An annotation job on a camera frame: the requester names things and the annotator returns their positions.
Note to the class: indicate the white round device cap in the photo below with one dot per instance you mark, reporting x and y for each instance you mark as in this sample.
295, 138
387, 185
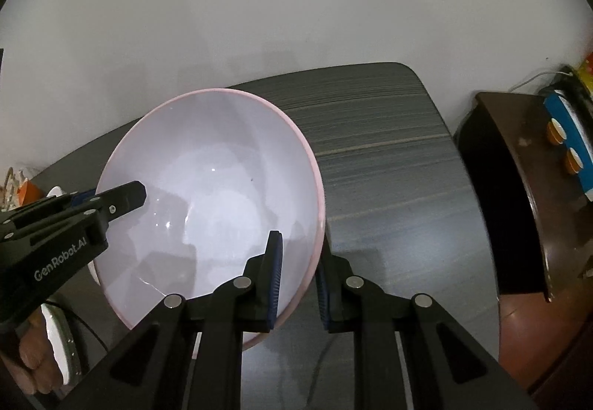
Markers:
63, 344

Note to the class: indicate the blue white box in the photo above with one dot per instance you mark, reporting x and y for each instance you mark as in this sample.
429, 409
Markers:
566, 129

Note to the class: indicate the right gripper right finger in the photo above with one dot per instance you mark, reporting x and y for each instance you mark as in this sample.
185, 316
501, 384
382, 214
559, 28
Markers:
390, 348

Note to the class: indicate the red packaging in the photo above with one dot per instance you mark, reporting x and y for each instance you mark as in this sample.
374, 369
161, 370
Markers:
584, 73

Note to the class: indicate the dark wooden side cabinet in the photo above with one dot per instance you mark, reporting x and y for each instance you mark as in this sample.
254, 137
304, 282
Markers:
538, 219

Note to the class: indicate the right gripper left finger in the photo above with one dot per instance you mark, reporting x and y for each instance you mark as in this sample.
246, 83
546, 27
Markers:
208, 353

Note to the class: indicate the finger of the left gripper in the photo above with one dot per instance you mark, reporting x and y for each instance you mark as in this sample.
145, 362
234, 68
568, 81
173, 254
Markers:
121, 200
80, 197

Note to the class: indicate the large pink bowl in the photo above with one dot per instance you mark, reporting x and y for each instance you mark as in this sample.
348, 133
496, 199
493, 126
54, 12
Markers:
222, 168

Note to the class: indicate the person's left hand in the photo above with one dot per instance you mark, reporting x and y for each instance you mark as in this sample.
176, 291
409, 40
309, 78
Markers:
38, 370

